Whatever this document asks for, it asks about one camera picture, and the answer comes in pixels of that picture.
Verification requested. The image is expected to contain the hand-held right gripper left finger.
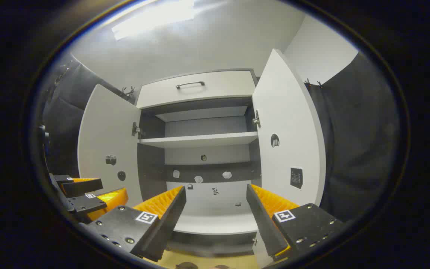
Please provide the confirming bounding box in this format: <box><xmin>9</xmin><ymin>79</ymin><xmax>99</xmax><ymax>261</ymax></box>
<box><xmin>79</xmin><ymin>186</ymin><xmax>187</xmax><ymax>263</ymax></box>

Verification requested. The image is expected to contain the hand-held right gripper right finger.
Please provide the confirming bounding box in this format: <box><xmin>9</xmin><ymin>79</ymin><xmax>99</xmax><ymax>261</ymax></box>
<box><xmin>246</xmin><ymin>184</ymin><xmax>346</xmax><ymax>262</ymax></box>

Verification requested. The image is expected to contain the white shoe cabinet door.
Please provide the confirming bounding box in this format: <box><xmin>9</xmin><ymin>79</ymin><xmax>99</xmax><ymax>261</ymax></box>
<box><xmin>252</xmin><ymin>49</ymin><xmax>327</xmax><ymax>268</ymax></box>
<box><xmin>78</xmin><ymin>84</ymin><xmax>143</xmax><ymax>208</ymax></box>

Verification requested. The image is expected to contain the white shoe cabinet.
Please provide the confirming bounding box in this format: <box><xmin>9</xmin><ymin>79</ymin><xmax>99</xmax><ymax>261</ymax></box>
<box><xmin>135</xmin><ymin>68</ymin><xmax>263</xmax><ymax>258</ymax></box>

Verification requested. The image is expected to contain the white cabinet shelf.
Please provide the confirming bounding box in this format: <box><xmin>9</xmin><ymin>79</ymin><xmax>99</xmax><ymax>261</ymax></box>
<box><xmin>139</xmin><ymin>132</ymin><xmax>258</xmax><ymax>149</ymax></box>

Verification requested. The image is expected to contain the white cabinet drawer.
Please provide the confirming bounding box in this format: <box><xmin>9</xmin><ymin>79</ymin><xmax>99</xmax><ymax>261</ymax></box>
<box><xmin>137</xmin><ymin>70</ymin><xmax>257</xmax><ymax>109</ymax></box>

